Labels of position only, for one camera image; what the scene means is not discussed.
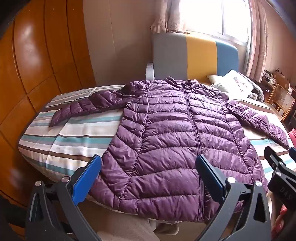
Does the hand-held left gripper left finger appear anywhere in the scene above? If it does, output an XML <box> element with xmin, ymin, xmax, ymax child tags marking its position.
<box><xmin>25</xmin><ymin>154</ymin><xmax>102</xmax><ymax>241</ymax></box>

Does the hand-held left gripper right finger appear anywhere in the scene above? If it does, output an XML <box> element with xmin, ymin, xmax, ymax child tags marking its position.
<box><xmin>195</xmin><ymin>154</ymin><xmax>272</xmax><ymax>241</ymax></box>

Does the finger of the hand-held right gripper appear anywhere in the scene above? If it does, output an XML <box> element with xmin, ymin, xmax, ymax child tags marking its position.
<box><xmin>264</xmin><ymin>146</ymin><xmax>296</xmax><ymax>173</ymax></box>

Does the purple down jacket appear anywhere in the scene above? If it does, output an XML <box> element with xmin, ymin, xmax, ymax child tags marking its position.
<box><xmin>49</xmin><ymin>77</ymin><xmax>290</xmax><ymax>223</ymax></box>

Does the person's right hand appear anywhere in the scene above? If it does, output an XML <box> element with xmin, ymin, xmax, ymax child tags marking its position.
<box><xmin>272</xmin><ymin>205</ymin><xmax>288</xmax><ymax>240</ymax></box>

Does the striped bed sheet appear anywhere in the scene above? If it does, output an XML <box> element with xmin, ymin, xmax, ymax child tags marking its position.
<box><xmin>18</xmin><ymin>83</ymin><xmax>296</xmax><ymax>220</ymax></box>

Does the rattan chair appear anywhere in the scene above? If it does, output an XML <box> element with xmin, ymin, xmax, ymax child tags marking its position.
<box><xmin>268</xmin><ymin>83</ymin><xmax>296</xmax><ymax>121</ymax></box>

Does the beige cloth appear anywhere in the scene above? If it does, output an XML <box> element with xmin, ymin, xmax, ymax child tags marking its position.
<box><xmin>92</xmin><ymin>204</ymin><xmax>181</xmax><ymax>241</ymax></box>

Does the desk clutter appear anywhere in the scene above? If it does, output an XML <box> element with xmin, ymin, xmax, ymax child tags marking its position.
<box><xmin>261</xmin><ymin>69</ymin><xmax>279</xmax><ymax>84</ymax></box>

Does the white printed pillow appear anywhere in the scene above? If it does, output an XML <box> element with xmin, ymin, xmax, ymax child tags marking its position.
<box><xmin>217</xmin><ymin>70</ymin><xmax>255</xmax><ymax>99</ymax></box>

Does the plain pale pillow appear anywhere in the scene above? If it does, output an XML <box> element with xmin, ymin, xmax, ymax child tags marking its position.
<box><xmin>206</xmin><ymin>75</ymin><xmax>228</xmax><ymax>92</ymax></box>

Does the long pink curtain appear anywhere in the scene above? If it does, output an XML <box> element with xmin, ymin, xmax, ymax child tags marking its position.
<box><xmin>245</xmin><ymin>0</ymin><xmax>270</xmax><ymax>81</ymax></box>

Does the grey yellow blue armchair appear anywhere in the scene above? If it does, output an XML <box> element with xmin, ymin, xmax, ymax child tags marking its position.
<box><xmin>151</xmin><ymin>32</ymin><xmax>239</xmax><ymax>85</ymax></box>

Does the wooden wardrobe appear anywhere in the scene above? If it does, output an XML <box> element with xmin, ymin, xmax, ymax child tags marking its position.
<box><xmin>0</xmin><ymin>0</ymin><xmax>97</xmax><ymax>209</ymax></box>

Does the window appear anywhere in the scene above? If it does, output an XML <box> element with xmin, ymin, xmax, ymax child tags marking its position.
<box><xmin>180</xmin><ymin>0</ymin><xmax>252</xmax><ymax>47</ymax></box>

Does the short pink curtain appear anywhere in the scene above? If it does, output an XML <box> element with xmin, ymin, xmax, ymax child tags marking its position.
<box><xmin>150</xmin><ymin>0</ymin><xmax>185</xmax><ymax>33</ymax></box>

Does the grey padded bed rail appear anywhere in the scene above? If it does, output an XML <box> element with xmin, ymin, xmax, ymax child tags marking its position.
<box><xmin>251</xmin><ymin>85</ymin><xmax>264</xmax><ymax>102</ymax></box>

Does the white padded bed rail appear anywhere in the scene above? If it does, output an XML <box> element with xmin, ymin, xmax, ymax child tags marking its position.
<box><xmin>145</xmin><ymin>62</ymin><xmax>155</xmax><ymax>80</ymax></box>

